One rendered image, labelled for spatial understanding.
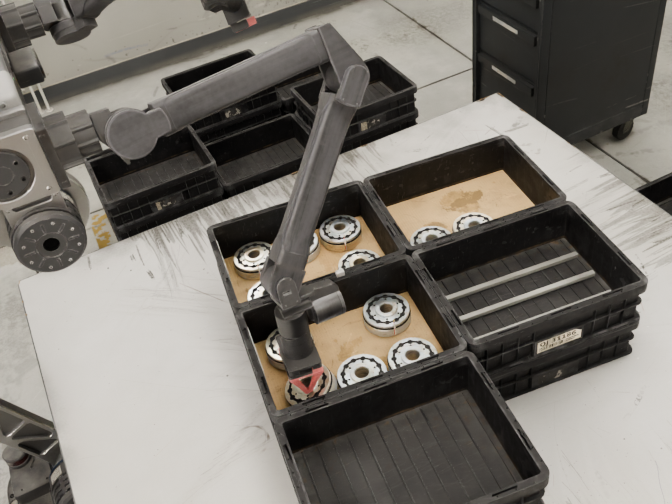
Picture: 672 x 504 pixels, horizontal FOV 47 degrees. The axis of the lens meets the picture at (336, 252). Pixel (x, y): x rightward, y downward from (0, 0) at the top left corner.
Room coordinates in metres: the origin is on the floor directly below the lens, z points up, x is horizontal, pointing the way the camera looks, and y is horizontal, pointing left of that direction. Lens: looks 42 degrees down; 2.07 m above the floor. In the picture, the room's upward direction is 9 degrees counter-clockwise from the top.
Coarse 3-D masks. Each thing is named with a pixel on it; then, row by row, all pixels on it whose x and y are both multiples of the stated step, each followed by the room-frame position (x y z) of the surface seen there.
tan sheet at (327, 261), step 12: (360, 216) 1.49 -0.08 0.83; (372, 240) 1.40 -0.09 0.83; (324, 252) 1.38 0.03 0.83; (336, 252) 1.37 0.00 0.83; (228, 264) 1.39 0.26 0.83; (312, 264) 1.35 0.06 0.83; (324, 264) 1.34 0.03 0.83; (336, 264) 1.33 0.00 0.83; (312, 276) 1.30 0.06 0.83; (240, 288) 1.30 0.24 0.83; (240, 300) 1.26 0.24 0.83
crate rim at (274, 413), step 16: (400, 256) 1.22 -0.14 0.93; (352, 272) 1.19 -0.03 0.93; (368, 272) 1.19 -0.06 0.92; (416, 272) 1.17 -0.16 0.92; (256, 304) 1.14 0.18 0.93; (272, 304) 1.14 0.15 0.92; (240, 320) 1.10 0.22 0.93; (448, 320) 1.01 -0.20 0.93; (448, 352) 0.93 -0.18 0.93; (256, 368) 0.97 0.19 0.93; (400, 368) 0.91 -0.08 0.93; (352, 384) 0.89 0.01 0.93; (368, 384) 0.89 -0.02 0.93; (272, 400) 0.89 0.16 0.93; (320, 400) 0.87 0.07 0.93; (272, 416) 0.85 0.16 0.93
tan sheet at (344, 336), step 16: (336, 320) 1.15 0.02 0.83; (352, 320) 1.14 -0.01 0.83; (416, 320) 1.11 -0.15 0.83; (320, 336) 1.11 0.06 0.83; (336, 336) 1.11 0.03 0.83; (352, 336) 1.10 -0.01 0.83; (368, 336) 1.09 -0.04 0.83; (400, 336) 1.08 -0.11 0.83; (416, 336) 1.07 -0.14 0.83; (432, 336) 1.06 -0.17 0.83; (320, 352) 1.07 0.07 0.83; (336, 352) 1.06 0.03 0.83; (352, 352) 1.05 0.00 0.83; (368, 352) 1.05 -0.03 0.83; (384, 352) 1.04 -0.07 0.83; (272, 368) 1.05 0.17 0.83; (336, 368) 1.02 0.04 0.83; (272, 384) 1.00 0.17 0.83
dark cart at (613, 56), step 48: (480, 0) 2.90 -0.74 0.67; (528, 0) 2.58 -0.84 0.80; (576, 0) 2.55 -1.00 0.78; (624, 0) 2.63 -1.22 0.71; (480, 48) 2.90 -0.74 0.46; (528, 48) 2.60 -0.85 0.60; (576, 48) 2.56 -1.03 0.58; (624, 48) 2.65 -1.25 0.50; (480, 96) 2.89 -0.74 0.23; (528, 96) 2.58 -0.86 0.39; (576, 96) 2.57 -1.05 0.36; (624, 96) 2.66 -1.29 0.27
